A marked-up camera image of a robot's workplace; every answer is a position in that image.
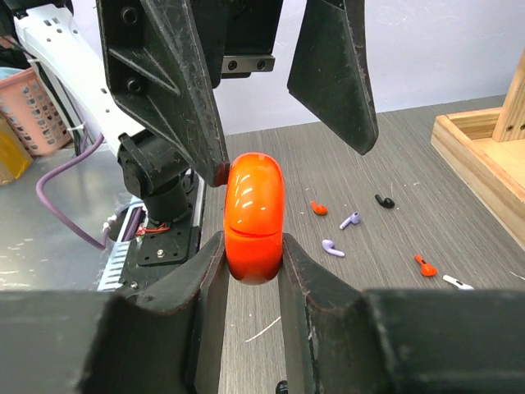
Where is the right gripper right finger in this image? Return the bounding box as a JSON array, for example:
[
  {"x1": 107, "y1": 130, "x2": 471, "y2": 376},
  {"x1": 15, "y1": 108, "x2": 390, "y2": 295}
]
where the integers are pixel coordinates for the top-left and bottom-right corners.
[{"x1": 278, "y1": 235, "x2": 524, "y2": 393}]

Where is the purple earbud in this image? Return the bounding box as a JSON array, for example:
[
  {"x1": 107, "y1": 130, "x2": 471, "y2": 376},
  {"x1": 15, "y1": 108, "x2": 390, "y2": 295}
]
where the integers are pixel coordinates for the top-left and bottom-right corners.
[
  {"x1": 339, "y1": 212, "x2": 360, "y2": 230},
  {"x1": 322, "y1": 239, "x2": 345, "y2": 258}
]

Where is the black earbud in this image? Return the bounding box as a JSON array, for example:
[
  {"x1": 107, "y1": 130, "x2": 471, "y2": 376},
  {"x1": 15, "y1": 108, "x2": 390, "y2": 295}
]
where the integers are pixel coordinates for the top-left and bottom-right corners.
[
  {"x1": 374, "y1": 195, "x2": 395, "y2": 209},
  {"x1": 275, "y1": 380, "x2": 288, "y2": 394}
]

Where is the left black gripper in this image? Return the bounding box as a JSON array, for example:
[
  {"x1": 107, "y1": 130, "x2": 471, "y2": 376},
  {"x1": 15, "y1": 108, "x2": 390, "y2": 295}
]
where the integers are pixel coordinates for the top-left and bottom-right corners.
[{"x1": 97, "y1": 0, "x2": 378, "y2": 187}]

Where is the pink plastic basket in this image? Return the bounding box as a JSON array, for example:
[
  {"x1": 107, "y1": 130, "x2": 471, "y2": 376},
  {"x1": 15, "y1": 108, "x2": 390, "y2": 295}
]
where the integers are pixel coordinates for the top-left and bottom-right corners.
[{"x1": 1, "y1": 67, "x2": 71, "y2": 156}]

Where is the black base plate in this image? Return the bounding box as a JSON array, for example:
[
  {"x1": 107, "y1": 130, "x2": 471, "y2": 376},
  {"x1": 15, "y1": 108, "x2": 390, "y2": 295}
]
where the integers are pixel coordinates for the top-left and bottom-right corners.
[{"x1": 132, "y1": 170, "x2": 206, "y2": 268}]

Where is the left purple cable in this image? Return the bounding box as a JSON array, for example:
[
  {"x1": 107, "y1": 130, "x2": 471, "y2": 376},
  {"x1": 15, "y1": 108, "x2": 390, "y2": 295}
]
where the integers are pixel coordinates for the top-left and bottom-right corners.
[{"x1": 35, "y1": 133, "x2": 120, "y2": 251}]

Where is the grey slotted cable duct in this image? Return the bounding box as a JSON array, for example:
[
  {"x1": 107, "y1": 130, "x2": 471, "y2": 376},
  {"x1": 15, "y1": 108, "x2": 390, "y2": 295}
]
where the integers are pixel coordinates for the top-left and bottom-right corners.
[{"x1": 97, "y1": 199, "x2": 144, "y2": 291}]

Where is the wooden clothes rack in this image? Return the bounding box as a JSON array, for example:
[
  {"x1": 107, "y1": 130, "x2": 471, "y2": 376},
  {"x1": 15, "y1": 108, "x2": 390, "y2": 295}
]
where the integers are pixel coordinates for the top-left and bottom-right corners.
[{"x1": 431, "y1": 57, "x2": 524, "y2": 246}]

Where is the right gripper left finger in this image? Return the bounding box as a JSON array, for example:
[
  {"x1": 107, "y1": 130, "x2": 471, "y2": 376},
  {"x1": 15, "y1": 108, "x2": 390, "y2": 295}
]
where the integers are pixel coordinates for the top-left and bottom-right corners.
[{"x1": 1, "y1": 232, "x2": 229, "y2": 393}]

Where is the orange earbud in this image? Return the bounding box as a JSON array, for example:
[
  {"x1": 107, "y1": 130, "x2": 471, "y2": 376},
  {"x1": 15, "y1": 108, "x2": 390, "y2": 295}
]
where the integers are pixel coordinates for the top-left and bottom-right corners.
[
  {"x1": 310, "y1": 200, "x2": 328, "y2": 216},
  {"x1": 414, "y1": 254, "x2": 438, "y2": 277}
]

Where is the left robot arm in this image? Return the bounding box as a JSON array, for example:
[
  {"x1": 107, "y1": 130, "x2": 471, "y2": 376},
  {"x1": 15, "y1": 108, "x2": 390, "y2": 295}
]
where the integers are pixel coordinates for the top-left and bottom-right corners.
[{"x1": 1, "y1": 1, "x2": 378, "y2": 222}]

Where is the white earbud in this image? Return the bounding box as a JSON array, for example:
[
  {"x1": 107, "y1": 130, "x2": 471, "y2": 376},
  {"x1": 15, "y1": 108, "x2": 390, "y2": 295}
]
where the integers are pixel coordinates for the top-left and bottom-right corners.
[{"x1": 442, "y1": 275, "x2": 474, "y2": 291}]

